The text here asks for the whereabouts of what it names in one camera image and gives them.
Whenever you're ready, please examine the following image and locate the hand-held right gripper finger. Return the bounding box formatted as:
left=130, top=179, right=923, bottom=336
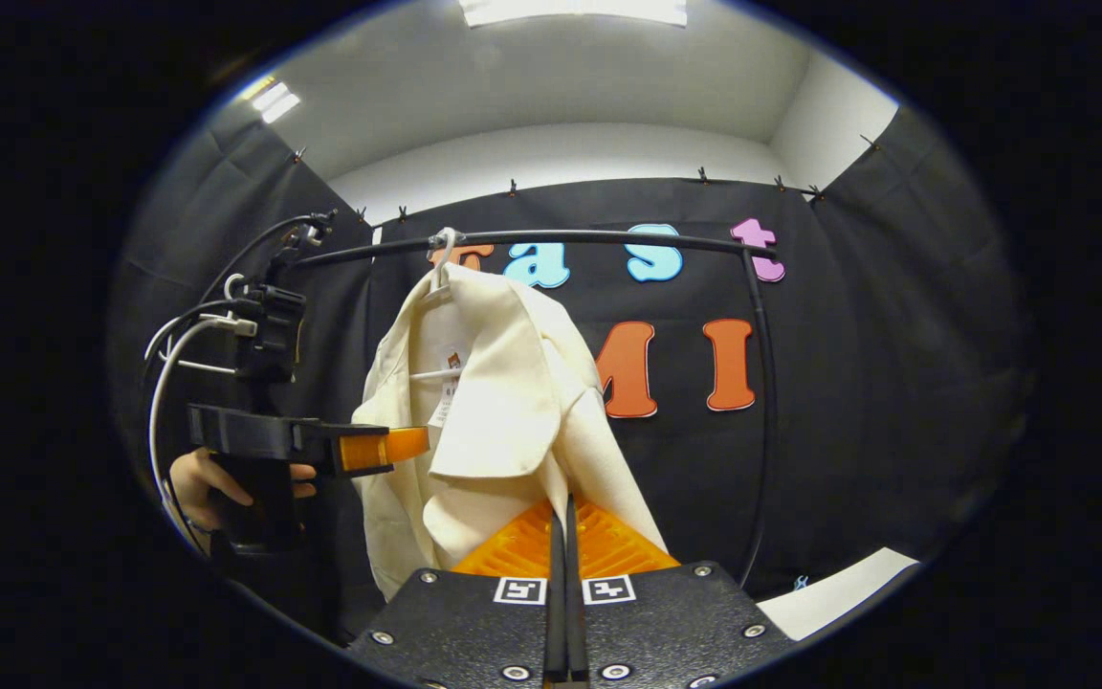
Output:
left=348, top=496, right=571, bottom=689
left=566, top=496, right=796, bottom=689

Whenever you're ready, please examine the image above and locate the cream short-sleeved shirt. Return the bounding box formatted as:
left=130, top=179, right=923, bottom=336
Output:
left=352, top=263, right=669, bottom=602

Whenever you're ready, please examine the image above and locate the black metal clothes rack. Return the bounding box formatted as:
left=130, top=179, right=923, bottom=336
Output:
left=291, top=228, right=782, bottom=589

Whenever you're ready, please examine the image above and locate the small ceiling light panel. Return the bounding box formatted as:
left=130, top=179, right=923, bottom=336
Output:
left=243, top=77, right=303, bottom=125

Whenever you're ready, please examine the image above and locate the black backdrop cloth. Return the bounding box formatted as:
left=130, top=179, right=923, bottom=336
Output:
left=106, top=100, right=1035, bottom=652

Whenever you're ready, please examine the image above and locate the large ceiling light panel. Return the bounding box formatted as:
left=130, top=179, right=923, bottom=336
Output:
left=458, top=0, right=689, bottom=28

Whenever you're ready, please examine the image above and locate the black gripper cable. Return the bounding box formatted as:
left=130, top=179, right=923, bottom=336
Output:
left=199, top=212, right=338, bottom=305

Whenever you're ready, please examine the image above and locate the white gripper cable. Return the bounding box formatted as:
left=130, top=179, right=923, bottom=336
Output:
left=147, top=314, right=258, bottom=561

